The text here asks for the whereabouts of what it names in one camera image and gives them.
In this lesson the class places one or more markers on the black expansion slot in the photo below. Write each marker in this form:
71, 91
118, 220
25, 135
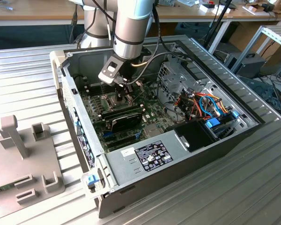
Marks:
114, 147
124, 140

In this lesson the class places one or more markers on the wooden desk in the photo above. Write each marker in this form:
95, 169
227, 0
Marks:
37, 9

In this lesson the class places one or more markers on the green RAM stick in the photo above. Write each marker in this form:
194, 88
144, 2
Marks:
2, 189

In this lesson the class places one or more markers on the open grey PC case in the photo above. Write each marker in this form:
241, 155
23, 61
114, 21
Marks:
178, 182

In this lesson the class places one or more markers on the silver perforated drive cage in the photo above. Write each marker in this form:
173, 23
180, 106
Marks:
178, 79

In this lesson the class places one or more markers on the thin metal locking lever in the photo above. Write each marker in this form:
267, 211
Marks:
102, 90

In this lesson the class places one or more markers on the black equipment case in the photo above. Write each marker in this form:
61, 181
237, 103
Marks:
250, 65

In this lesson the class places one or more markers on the aluminium profile frame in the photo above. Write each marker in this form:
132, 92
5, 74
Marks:
249, 47

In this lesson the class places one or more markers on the CPU with silver top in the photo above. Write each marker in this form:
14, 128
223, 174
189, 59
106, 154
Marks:
114, 103

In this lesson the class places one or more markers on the silver chipset heatsink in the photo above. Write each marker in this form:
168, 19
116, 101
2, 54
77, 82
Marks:
152, 131

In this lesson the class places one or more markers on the black graphics card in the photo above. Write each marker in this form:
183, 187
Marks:
126, 123

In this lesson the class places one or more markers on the green motherboard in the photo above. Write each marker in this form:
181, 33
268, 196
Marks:
154, 110

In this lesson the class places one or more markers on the grey parts rack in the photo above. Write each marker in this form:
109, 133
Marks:
25, 164

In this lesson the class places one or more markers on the RAM slot with white clips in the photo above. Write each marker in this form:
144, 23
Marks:
93, 86
93, 89

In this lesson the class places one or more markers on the grey power supply with label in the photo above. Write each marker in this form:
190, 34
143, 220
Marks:
126, 173

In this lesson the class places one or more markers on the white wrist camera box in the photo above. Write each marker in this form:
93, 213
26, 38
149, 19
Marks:
110, 68

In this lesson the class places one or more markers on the hard disk in blue carrier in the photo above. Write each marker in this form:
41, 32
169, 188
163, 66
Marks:
212, 123

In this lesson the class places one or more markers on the small white box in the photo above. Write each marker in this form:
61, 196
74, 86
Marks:
204, 8

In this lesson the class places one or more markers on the CPU socket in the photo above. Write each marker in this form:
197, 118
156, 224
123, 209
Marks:
107, 100

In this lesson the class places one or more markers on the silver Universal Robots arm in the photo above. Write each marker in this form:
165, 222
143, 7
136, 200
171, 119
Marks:
131, 28

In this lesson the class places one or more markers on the large brown cardboard box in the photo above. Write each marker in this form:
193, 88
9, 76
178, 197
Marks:
242, 32

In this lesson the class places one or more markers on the black RAM slot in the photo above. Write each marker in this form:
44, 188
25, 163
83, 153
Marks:
93, 88
133, 111
93, 91
133, 107

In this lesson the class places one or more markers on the blue case latch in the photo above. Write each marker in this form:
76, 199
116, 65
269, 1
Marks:
92, 180

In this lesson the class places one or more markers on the black tripod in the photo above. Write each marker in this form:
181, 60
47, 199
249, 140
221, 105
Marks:
209, 37

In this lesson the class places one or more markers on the open flat cardboard box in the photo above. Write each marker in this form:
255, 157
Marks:
255, 9

